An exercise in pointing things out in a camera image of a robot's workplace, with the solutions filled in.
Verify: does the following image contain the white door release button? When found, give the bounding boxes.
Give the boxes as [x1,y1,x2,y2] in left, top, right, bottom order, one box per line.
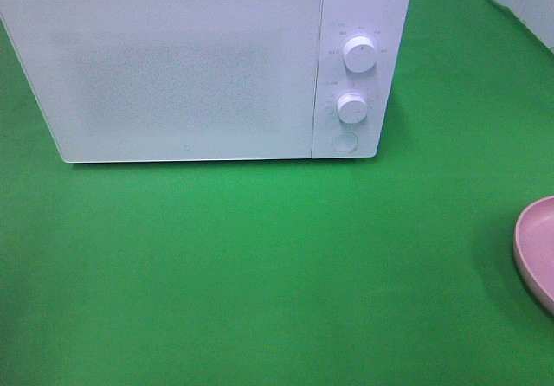
[332,132,358,153]

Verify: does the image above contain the white upper power knob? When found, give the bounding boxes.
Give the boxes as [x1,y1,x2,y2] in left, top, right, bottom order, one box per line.
[341,34,377,74]

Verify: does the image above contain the white timer knob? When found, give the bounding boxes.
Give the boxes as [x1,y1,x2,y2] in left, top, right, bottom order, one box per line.
[337,92,368,125]

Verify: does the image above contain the pink round plate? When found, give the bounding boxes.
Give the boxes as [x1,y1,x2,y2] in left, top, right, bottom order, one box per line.
[513,196,553,315]

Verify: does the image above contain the white microwave oven body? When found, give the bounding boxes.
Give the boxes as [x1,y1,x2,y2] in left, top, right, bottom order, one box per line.
[2,0,410,160]

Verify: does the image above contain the white microwave door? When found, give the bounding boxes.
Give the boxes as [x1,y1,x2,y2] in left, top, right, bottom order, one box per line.
[1,0,321,163]

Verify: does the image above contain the green table cloth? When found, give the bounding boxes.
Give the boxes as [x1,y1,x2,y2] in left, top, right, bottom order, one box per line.
[1,0,553,385]

